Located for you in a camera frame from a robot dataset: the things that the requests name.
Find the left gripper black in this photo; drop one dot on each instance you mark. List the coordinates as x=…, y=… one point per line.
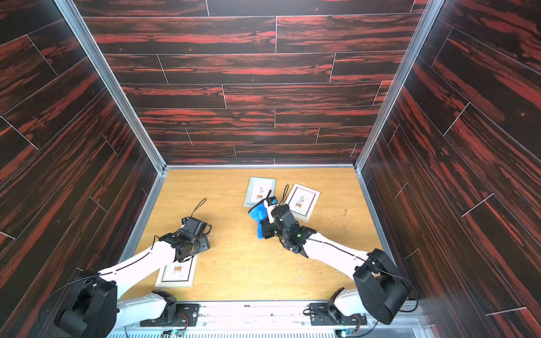
x=206, y=242

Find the white picture frame near left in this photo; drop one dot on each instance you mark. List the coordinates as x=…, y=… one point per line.
x=177, y=274

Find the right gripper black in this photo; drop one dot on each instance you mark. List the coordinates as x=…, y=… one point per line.
x=270, y=228

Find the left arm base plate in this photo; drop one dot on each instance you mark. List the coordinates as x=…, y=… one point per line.
x=184, y=315

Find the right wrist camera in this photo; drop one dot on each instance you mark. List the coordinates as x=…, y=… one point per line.
x=270, y=203

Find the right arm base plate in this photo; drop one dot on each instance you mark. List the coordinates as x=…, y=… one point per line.
x=326, y=314

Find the aluminium front rail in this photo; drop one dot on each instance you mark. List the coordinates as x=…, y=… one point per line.
x=276, y=319

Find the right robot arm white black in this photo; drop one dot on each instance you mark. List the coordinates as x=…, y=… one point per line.
x=380, y=287

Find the white picture frame deer print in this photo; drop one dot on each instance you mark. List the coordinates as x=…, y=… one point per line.
x=302, y=201

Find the grey-green picture frame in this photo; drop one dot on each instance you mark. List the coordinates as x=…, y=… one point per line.
x=259, y=188

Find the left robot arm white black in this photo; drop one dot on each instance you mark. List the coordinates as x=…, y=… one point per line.
x=93, y=307

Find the blue microfiber cloth black trim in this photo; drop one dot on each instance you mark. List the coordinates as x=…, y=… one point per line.
x=259, y=213

